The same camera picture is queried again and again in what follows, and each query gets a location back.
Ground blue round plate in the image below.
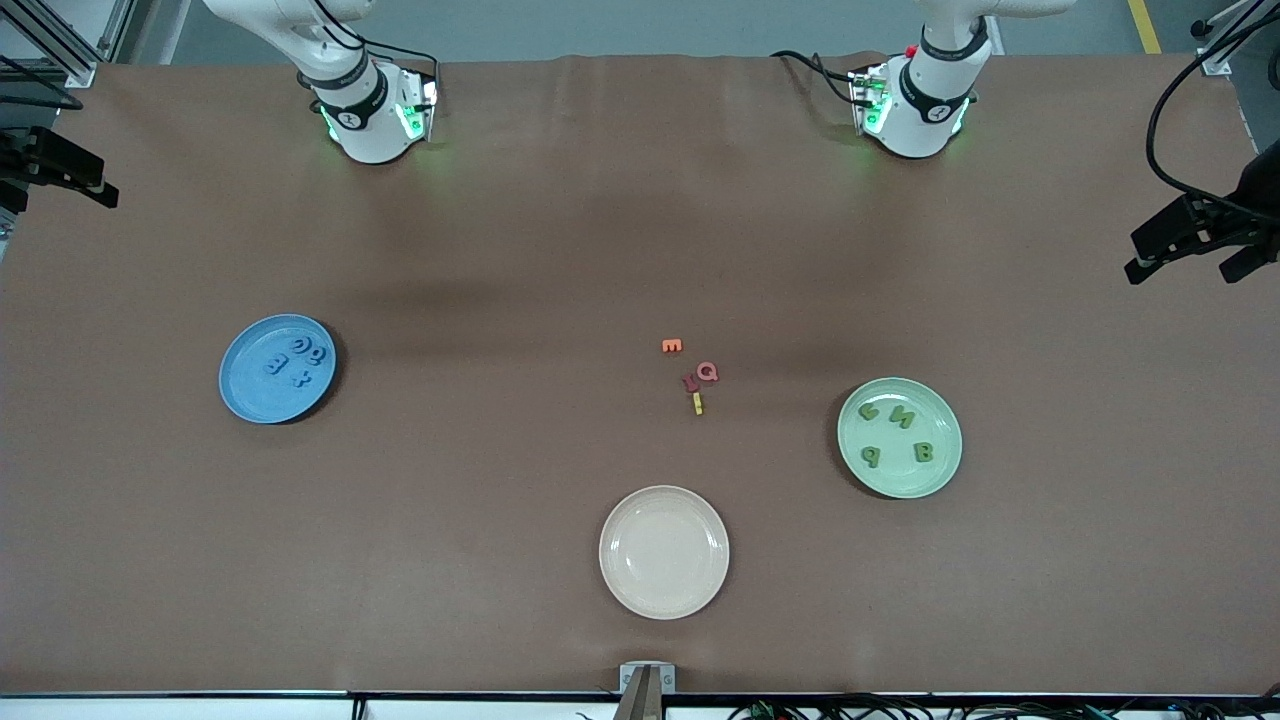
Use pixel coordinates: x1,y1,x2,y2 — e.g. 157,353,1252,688
218,314,338,425

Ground green round plate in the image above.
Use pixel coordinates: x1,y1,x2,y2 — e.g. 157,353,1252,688
837,377,963,499

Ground brown table mat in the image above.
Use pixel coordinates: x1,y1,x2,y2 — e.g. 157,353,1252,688
0,52,1280,696

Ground beige round plate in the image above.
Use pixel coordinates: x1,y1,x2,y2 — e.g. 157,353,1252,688
598,485,731,621

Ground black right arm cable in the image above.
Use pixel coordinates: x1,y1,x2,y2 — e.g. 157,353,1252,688
0,0,441,113

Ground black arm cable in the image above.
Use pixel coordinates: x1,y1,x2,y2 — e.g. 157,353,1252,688
0,0,441,113
1144,0,1280,219

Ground aluminium frame post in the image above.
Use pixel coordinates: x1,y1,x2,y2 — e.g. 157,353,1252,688
1190,0,1280,77
0,0,136,86

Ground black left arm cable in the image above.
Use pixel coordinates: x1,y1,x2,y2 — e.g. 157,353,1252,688
1144,0,1280,219

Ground black base cables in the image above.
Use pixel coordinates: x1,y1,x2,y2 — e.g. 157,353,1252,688
772,50,863,107

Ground white table front rail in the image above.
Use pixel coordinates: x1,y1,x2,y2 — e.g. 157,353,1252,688
0,693,1280,720

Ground grey metal camera bracket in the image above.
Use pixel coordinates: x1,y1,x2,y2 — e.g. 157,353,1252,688
619,662,677,720

